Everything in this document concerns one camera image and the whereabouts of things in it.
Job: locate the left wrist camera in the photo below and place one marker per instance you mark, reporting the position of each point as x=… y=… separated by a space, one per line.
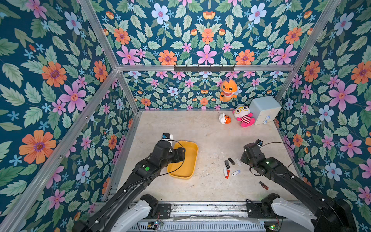
x=167 y=136

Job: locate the light blue cabinet box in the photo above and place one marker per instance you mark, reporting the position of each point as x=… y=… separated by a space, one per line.
x=264 y=109

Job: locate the pink white plush doll glasses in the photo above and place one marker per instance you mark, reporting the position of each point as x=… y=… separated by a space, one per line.
x=243 y=115

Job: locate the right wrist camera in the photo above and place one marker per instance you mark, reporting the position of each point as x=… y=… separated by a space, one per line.
x=259 y=142

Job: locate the white orange small plush toy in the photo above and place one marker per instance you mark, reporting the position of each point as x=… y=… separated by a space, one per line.
x=224 y=119

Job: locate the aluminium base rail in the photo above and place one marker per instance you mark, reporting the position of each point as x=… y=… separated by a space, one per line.
x=150 y=216

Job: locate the yellow plastic storage box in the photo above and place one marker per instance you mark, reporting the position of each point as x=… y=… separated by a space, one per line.
x=185 y=169

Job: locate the black silver swivel usb drive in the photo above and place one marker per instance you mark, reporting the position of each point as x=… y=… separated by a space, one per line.
x=227 y=164

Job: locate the black hook rail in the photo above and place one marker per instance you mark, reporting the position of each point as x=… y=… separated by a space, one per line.
x=204 y=68

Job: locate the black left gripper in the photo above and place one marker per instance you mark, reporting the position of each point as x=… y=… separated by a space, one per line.
x=179 y=155

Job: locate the orange plush toy on wall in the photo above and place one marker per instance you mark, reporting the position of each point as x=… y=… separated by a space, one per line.
x=228 y=90

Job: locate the white purple usb drive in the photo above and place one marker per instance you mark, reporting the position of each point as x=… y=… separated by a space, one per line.
x=236 y=173

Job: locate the red silver swivel usb drive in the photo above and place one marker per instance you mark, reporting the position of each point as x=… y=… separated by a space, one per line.
x=263 y=185

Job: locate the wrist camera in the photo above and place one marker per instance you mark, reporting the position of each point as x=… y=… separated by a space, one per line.
x=259 y=142
x=167 y=136

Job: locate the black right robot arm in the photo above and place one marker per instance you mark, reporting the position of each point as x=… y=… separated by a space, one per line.
x=319 y=213

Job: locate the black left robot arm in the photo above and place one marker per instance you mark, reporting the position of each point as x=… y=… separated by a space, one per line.
x=130 y=185

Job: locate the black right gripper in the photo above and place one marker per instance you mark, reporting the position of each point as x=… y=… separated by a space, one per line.
x=248 y=155

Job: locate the red usb flash drive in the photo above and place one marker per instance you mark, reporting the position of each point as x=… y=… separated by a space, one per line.
x=228 y=174

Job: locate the white red usb drive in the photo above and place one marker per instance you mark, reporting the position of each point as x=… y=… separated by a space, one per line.
x=225 y=172

